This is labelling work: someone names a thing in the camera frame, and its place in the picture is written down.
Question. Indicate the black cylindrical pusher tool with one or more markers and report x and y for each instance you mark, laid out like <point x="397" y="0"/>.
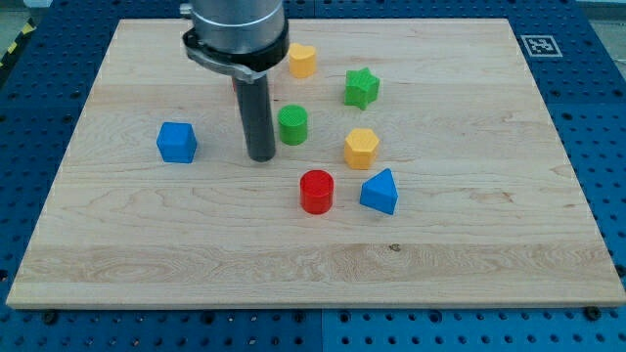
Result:
<point x="255" y="110"/>

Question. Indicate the red cylinder block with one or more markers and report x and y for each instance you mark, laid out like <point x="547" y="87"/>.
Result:
<point x="316" y="191"/>

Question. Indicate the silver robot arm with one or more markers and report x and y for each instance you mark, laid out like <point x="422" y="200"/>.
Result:
<point x="242" y="39"/>

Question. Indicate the yellow hexagon block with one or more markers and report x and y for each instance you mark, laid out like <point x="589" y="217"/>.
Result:
<point x="361" y="148"/>

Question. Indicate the green cylinder block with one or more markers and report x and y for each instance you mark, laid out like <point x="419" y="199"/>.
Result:
<point x="293" y="125"/>

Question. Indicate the yellow heart block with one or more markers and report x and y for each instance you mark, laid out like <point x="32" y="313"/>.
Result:
<point x="302" y="60"/>

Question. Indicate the blue cube block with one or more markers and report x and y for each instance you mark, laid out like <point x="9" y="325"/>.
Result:
<point x="176" y="142"/>

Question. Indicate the green star block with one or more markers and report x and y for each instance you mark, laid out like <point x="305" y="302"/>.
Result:
<point x="361" y="88"/>

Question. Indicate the blue triangle block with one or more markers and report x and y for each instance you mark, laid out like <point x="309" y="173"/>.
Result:
<point x="380" y="193"/>

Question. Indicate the wooden board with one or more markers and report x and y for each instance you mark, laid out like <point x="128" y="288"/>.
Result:
<point x="489" y="212"/>

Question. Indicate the white fiducial marker tag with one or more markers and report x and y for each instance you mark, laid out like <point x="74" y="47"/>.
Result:
<point x="541" y="46"/>

